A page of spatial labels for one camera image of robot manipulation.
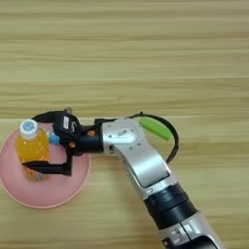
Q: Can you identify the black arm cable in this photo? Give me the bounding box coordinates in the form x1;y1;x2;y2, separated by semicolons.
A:
126;111;180;164

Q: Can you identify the orange juice bottle white cap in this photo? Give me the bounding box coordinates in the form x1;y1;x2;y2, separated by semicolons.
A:
15;118;51;183

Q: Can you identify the pink round plate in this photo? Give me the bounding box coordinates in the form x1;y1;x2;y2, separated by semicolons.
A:
0;122;92;210

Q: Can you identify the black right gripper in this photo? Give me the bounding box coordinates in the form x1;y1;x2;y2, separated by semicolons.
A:
21;110;107;177

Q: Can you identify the green flat plastic piece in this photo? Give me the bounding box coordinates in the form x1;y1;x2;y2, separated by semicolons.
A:
138;116;172;142

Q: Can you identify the black box white label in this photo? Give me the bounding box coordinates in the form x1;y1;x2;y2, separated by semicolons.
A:
53;109;83;144

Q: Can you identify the blue cylindrical tube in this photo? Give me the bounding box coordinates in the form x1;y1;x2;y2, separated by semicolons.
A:
46;130;61;146

